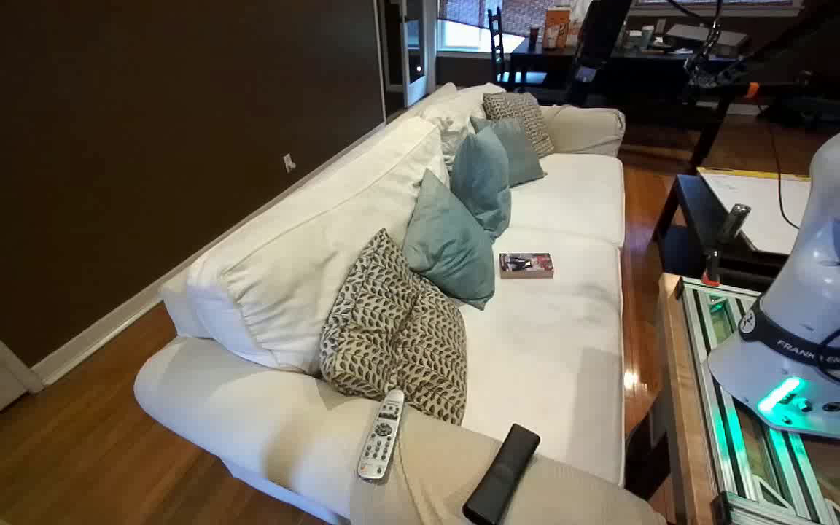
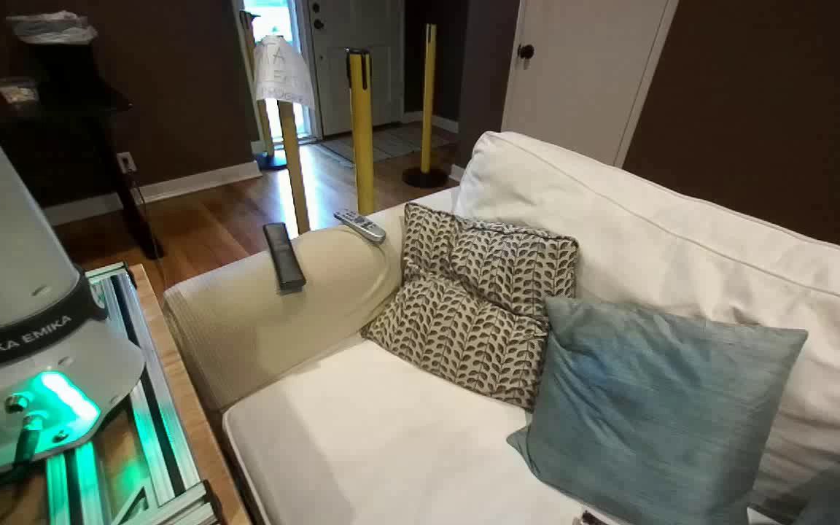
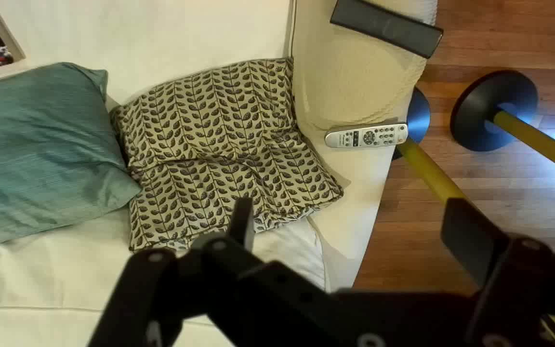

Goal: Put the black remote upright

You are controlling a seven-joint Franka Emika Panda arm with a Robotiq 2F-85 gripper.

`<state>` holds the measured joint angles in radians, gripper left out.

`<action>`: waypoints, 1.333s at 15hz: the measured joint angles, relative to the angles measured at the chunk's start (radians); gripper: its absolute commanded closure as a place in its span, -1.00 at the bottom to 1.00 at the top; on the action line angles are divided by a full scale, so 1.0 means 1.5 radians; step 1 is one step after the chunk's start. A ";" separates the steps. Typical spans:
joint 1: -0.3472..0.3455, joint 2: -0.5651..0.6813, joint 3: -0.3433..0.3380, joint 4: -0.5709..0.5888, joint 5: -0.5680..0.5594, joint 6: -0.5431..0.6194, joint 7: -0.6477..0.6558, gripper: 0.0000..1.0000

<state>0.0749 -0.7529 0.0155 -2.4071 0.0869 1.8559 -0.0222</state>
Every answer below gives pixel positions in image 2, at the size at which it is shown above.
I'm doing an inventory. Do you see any black remote control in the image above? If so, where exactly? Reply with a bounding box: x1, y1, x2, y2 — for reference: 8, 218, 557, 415
259, 218, 310, 294

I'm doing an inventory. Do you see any silver remote control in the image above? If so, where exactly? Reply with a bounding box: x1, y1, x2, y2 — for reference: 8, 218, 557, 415
332, 206, 391, 248

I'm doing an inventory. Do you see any black white patterned pillow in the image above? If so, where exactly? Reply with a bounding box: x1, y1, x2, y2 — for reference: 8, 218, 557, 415
363, 199, 583, 415

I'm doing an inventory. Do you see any green floor rug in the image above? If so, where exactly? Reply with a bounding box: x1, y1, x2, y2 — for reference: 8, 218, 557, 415
318, 119, 465, 167

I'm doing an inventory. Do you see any grey panel door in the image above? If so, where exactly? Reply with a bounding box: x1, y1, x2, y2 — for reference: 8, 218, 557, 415
306, 0, 408, 140

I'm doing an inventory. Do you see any white sofa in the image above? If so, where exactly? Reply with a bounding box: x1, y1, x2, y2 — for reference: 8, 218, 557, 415
162, 127, 840, 525

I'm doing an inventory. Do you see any white cloth cover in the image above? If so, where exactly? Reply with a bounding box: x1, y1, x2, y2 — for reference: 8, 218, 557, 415
252, 31, 318, 110

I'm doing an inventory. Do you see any white door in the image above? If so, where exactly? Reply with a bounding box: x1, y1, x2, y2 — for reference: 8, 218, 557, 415
498, 0, 682, 170

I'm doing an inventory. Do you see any teal pillow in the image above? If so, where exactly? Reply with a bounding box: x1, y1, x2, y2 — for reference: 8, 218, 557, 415
504, 294, 811, 525

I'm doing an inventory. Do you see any black side table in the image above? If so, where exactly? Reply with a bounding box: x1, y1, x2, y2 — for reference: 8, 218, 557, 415
0, 41, 166, 263

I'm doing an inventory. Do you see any white folded cloth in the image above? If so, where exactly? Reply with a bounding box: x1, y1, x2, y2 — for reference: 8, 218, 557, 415
4, 8, 102, 50

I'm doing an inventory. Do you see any small white clutter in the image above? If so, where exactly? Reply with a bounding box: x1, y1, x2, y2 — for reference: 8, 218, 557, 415
0, 68, 41, 110

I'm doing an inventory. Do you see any yellow stanchion post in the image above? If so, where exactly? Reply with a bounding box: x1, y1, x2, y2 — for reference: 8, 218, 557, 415
344, 46, 380, 218
399, 19, 455, 192
236, 8, 288, 175
277, 97, 315, 235

